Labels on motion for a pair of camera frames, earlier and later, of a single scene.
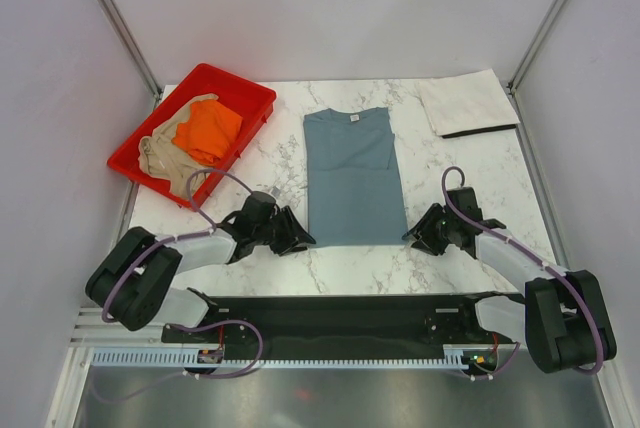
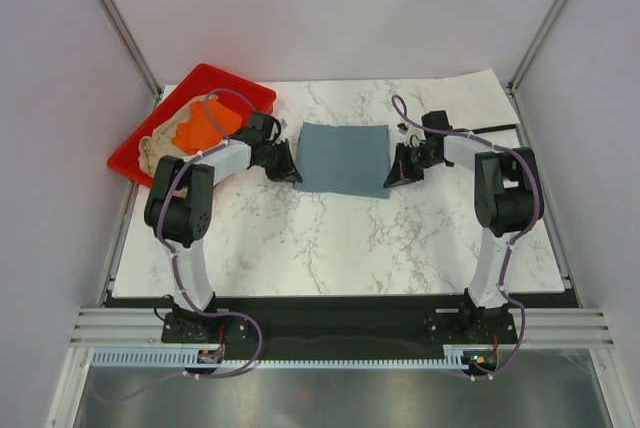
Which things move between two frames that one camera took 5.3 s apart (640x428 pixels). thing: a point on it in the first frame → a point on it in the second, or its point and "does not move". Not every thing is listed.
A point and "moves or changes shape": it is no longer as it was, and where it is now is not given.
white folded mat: x=468 y=103 does not move
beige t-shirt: x=162 y=157 does not move
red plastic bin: x=252 y=103 does not move
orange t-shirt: x=210 y=131 does not move
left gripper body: x=277 y=232 → x=275 y=161
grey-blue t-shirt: x=353 y=196 moves or changes shape
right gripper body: x=437 y=226 → x=414 y=160
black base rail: x=344 y=322 does not move
